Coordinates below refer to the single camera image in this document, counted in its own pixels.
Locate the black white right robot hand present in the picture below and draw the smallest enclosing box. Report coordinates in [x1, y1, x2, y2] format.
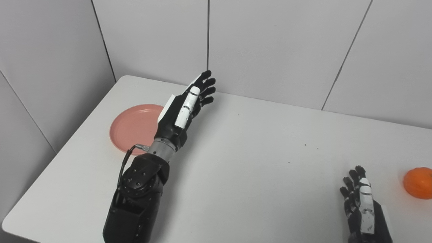
[340, 165, 394, 243]

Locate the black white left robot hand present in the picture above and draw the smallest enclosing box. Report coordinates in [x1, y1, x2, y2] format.
[154, 70, 216, 151]

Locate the pink round plate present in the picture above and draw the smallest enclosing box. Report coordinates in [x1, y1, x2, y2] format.
[109, 104, 166, 156]

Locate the orange fruit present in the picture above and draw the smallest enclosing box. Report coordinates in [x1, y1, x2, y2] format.
[403, 167, 432, 199]

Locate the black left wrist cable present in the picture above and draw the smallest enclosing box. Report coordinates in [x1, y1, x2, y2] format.
[117, 144, 150, 189]

